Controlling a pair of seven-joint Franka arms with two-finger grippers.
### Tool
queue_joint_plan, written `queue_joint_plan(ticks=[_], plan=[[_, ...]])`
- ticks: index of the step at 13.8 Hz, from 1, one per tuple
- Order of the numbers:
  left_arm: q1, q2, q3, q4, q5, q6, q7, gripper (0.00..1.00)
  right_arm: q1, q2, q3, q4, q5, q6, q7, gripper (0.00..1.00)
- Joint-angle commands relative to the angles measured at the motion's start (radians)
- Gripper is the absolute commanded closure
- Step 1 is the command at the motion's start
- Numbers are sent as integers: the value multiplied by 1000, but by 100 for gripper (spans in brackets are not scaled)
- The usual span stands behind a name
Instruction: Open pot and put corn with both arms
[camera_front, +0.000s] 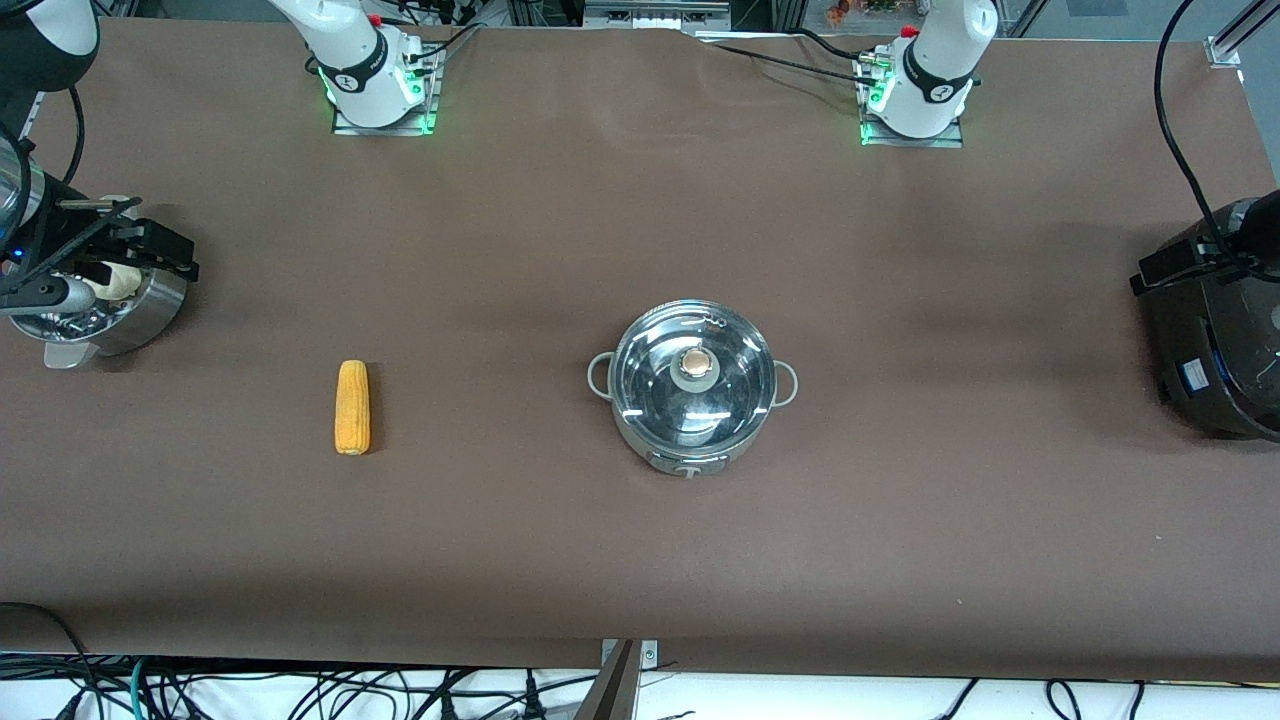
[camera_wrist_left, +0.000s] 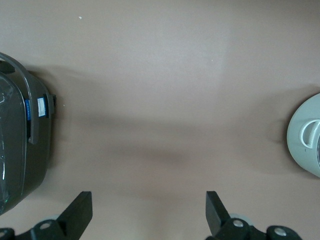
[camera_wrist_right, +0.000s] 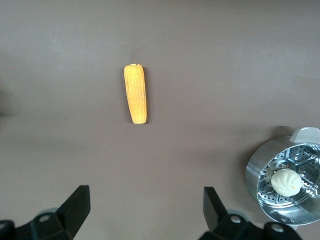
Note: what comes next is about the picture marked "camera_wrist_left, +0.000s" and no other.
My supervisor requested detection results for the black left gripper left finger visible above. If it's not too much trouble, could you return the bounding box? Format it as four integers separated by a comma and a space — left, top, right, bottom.
14, 191, 94, 240

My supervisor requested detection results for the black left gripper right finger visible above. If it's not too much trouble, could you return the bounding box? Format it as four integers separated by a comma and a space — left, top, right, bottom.
205, 190, 302, 240

